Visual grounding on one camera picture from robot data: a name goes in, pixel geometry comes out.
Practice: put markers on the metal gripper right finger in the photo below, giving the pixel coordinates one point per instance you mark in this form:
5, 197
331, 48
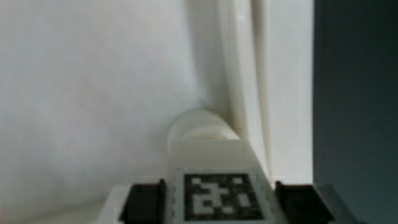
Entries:
313, 205

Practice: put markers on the white square table top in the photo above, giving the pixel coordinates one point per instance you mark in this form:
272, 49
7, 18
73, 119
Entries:
110, 64

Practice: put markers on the white table leg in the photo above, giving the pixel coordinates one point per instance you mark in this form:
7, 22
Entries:
219, 189

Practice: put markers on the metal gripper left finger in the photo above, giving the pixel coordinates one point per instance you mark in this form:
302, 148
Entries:
135, 204

